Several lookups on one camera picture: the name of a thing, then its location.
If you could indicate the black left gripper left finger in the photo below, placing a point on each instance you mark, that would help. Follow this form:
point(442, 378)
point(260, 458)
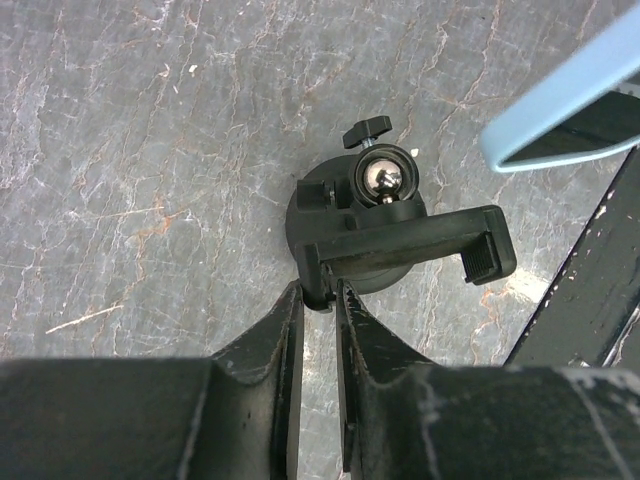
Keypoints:
point(231, 415)

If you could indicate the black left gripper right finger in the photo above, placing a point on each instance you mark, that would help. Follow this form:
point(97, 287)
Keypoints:
point(405, 417)

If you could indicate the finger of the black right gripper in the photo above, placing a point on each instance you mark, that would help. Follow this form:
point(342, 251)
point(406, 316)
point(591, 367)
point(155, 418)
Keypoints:
point(589, 316)

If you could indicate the black phone stand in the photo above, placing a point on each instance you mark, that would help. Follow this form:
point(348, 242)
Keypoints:
point(360, 218)

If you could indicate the phone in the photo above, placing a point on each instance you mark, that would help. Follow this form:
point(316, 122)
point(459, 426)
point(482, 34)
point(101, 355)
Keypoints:
point(586, 109)

